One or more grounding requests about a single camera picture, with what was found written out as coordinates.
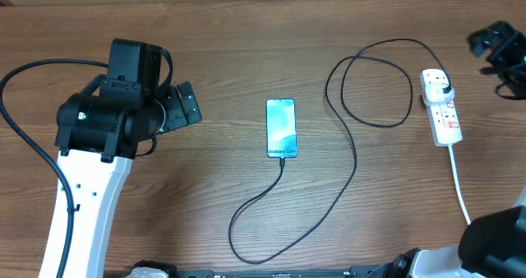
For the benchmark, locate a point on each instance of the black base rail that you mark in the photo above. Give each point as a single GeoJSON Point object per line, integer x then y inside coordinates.
{"type": "Point", "coordinates": [158, 269]}

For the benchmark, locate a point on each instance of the white charger plug adapter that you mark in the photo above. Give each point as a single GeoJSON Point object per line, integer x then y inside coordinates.
{"type": "Point", "coordinates": [434, 95]}

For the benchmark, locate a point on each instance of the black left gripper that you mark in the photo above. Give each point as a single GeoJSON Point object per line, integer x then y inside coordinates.
{"type": "Point", "coordinates": [177, 118]}

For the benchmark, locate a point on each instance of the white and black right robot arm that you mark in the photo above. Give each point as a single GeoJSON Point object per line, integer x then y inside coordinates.
{"type": "Point", "coordinates": [492, 245]}

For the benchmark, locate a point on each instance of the blue Galaxy smartphone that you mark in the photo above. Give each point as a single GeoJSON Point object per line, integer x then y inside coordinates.
{"type": "Point", "coordinates": [281, 128]}

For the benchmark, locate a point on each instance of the white power strip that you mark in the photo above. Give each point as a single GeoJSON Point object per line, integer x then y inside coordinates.
{"type": "Point", "coordinates": [443, 118]}

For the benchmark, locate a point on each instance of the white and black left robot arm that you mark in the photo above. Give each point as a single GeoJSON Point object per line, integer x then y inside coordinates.
{"type": "Point", "coordinates": [99, 130]}

